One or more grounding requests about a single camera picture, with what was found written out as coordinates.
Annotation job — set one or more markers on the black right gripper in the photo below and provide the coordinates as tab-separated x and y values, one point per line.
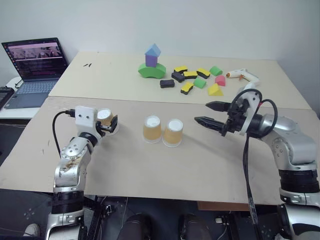
235	120

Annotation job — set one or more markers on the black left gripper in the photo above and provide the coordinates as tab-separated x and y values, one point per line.
105	129

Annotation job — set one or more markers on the orange paper cup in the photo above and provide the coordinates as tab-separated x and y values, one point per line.
106	119
151	131
172	136

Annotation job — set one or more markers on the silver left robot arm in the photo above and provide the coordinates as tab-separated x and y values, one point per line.
71	152

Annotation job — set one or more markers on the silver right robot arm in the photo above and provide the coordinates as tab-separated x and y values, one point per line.
295	142

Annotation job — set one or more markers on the yellow foam wedge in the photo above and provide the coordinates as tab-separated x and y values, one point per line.
215	90

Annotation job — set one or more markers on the pink foam block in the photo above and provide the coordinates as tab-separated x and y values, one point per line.
220	80

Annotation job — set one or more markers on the yellow and black sponge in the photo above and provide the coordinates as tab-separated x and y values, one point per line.
187	88
190	74
203	72
180	68

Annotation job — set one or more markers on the white glue gun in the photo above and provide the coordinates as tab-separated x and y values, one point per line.
241	74

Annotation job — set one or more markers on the black sponge block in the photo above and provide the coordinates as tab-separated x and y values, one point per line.
178	76
167	83

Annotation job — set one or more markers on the green foam arch block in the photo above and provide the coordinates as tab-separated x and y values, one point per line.
152	71

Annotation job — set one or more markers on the purple foam cube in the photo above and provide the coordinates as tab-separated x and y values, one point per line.
151	60

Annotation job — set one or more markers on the grey open laptop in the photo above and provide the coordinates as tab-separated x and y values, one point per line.
32	87

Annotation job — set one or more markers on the blue foam triangular prism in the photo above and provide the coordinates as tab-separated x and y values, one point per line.
153	50

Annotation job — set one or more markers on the white side table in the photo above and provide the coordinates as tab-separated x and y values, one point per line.
20	113

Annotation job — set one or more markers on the black electronic device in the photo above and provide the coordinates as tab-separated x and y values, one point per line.
5	96

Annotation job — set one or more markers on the small white connector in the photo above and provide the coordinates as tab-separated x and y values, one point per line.
219	220

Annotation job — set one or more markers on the dark rounded shape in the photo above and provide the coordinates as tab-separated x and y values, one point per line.
136	226
193	226

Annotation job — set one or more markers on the dark grey dotted panel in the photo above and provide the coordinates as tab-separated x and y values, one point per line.
22	212

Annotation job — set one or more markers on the white shoe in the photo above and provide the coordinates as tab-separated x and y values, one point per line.
31	230

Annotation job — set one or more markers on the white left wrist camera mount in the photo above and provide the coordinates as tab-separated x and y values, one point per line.
86	116

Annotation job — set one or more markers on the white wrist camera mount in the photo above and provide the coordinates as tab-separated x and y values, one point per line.
253	94
86	116

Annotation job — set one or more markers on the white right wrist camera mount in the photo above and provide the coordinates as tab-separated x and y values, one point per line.
253	94

